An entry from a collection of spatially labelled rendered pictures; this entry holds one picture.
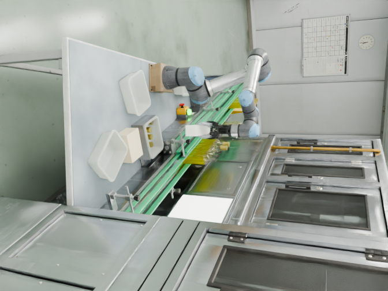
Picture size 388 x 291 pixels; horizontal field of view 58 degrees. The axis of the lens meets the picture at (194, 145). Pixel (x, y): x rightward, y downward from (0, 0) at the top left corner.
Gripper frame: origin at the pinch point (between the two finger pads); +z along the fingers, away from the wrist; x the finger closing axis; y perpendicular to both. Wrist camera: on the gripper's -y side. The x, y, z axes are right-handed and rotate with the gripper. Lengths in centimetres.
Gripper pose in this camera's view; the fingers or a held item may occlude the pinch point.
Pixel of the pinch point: (200, 130)
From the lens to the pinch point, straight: 207.8
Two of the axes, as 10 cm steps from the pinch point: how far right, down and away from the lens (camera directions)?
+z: -9.2, -0.3, 3.8
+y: -3.8, 0.8, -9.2
